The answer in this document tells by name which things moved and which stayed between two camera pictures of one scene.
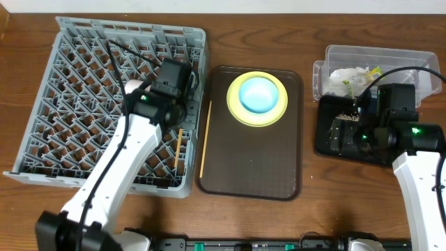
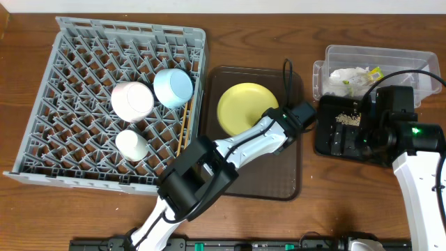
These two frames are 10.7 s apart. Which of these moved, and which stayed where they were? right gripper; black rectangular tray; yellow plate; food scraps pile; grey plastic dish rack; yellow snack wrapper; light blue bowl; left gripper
Moved: light blue bowl; left gripper; yellow plate
Stayed: grey plastic dish rack; right gripper; black rectangular tray; yellow snack wrapper; food scraps pile
